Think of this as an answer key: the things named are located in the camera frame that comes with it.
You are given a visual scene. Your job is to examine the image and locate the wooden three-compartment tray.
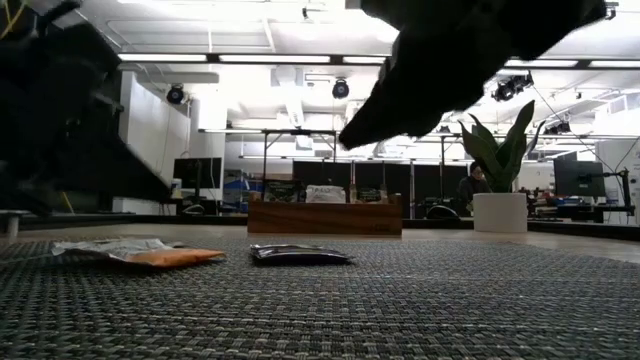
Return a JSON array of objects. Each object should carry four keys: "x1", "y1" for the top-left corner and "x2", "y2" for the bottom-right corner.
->
[{"x1": 247, "y1": 192, "x2": 404, "y2": 237}]

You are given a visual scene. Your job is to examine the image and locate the black track light cluster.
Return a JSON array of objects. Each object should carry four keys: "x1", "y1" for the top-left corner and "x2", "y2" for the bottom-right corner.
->
[{"x1": 490, "y1": 72, "x2": 535, "y2": 104}]

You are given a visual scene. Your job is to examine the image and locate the grey woven table mat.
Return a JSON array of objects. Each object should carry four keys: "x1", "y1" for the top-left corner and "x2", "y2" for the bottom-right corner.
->
[{"x1": 0, "y1": 238, "x2": 640, "y2": 360}]

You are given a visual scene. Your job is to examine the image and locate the long ceiling light strip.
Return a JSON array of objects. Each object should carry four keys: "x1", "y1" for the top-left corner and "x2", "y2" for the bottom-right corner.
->
[{"x1": 117, "y1": 51, "x2": 640, "y2": 70}]

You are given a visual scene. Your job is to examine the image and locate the black monitor on arm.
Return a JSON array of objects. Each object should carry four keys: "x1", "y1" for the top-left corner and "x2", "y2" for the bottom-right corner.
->
[{"x1": 553, "y1": 158, "x2": 608, "y2": 198}]

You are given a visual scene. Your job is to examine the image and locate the white orange tea bag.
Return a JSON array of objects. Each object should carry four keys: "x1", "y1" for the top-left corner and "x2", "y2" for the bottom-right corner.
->
[
  {"x1": 51, "y1": 237, "x2": 227, "y2": 270},
  {"x1": 304, "y1": 184, "x2": 348, "y2": 204}
]

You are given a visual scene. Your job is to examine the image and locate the small black track light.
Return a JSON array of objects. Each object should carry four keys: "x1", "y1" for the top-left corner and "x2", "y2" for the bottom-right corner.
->
[{"x1": 543, "y1": 118, "x2": 572, "y2": 136}]

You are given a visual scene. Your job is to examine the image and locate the person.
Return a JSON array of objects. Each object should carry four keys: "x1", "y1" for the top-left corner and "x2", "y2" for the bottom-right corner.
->
[{"x1": 456, "y1": 160, "x2": 496, "y2": 217}]

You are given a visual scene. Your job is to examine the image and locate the snake plant in white pot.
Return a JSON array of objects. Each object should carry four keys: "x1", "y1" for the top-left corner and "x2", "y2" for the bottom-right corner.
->
[{"x1": 458, "y1": 99, "x2": 547, "y2": 234}]

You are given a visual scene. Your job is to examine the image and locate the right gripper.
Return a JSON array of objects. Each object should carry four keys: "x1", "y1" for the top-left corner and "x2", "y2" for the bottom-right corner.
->
[{"x1": 337, "y1": 0, "x2": 609, "y2": 151}]

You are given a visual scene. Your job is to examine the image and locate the dark foil tea bag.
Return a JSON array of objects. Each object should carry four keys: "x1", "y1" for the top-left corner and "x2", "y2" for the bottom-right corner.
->
[
  {"x1": 249, "y1": 243, "x2": 352, "y2": 267},
  {"x1": 262, "y1": 179, "x2": 302, "y2": 204}
]

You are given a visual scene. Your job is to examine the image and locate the black monitor on stand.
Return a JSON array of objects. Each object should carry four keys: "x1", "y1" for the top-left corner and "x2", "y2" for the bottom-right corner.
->
[{"x1": 172, "y1": 156, "x2": 223, "y2": 191}]

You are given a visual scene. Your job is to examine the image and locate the black office chair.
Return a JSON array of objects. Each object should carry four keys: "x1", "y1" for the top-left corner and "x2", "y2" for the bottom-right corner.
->
[{"x1": 426, "y1": 204, "x2": 460, "y2": 220}]

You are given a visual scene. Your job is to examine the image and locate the grey cylindrical post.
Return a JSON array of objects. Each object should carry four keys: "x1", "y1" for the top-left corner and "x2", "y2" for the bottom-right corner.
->
[{"x1": 0, "y1": 209, "x2": 24, "y2": 240}]

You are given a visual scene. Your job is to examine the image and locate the cluttered office desk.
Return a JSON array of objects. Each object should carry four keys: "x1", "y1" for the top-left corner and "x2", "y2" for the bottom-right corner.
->
[{"x1": 532, "y1": 202, "x2": 637, "y2": 225}]

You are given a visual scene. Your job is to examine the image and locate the dark office desk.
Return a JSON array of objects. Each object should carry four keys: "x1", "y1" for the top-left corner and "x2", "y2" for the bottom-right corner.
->
[{"x1": 172, "y1": 196, "x2": 226, "y2": 216}]

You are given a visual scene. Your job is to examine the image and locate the black partition panels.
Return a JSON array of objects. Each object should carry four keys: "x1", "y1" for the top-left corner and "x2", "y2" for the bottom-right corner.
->
[{"x1": 292, "y1": 160, "x2": 471, "y2": 220}]

